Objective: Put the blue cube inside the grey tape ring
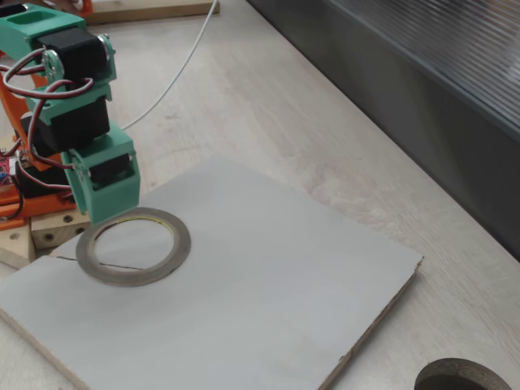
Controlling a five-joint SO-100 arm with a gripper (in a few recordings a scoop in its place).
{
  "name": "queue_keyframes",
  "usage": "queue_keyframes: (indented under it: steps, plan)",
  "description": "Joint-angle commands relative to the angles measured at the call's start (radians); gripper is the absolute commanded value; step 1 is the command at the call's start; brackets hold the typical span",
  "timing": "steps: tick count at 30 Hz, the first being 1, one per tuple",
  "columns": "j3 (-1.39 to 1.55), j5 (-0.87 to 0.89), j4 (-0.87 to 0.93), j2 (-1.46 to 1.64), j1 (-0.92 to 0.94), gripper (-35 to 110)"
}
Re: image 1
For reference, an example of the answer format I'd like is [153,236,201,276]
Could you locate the light wooden base block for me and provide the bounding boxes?
[0,209,91,270]

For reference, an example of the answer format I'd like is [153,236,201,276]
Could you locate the long wooden plank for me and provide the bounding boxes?
[87,0,220,25]

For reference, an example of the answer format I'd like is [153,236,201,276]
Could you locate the red white black servo wires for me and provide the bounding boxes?
[0,47,95,107]

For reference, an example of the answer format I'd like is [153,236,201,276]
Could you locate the white USB cable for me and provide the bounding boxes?
[120,0,222,130]

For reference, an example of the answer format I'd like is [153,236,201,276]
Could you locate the ribbed glass desk partition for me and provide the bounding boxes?
[247,0,520,261]

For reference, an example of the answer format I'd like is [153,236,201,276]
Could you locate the roll of tape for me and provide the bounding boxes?
[75,207,192,288]

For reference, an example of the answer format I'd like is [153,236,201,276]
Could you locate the white laminated particle board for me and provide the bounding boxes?
[0,156,425,390]

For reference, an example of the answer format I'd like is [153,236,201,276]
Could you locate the red controller circuit board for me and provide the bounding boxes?
[0,156,20,192]

